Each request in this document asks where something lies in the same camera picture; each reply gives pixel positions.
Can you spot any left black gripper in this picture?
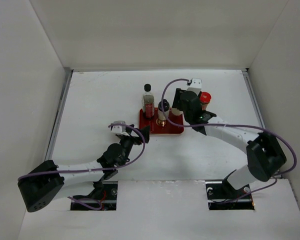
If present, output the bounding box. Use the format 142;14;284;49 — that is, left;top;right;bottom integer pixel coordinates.
119;124;150;167

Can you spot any small black dome cap bottle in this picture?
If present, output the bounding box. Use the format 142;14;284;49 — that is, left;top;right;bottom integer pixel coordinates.
156;99;170;127

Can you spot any dark sauce bottle black cap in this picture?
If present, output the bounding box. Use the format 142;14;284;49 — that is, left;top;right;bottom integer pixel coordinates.
142;83;155;120

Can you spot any red lid chili jar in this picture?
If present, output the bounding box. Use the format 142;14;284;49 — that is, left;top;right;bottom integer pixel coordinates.
199;91;212;110

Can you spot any clear lid salt grinder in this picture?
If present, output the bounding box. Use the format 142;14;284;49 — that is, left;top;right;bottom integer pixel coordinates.
171;107;183;116

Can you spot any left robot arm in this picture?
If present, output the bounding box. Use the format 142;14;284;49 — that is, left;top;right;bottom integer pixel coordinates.
17;121;151;213

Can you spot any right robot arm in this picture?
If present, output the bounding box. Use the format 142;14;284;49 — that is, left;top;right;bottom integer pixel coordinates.
172;88;287;198

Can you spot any red rectangular tray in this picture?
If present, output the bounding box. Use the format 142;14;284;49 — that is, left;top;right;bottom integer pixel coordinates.
138;107;184;135

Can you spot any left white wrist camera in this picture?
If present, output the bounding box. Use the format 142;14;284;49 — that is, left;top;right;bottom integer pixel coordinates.
109;120;127;135

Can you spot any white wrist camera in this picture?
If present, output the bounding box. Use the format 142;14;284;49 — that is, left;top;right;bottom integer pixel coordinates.
186;78;202;96
109;120;127;135

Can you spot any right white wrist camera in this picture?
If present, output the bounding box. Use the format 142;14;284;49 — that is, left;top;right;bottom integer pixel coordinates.
186;78;202;96

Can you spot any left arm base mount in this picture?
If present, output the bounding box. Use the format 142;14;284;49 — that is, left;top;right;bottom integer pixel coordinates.
70;181;118;211

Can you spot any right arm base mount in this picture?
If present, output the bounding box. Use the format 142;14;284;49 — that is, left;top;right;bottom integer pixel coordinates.
205;179;255;211

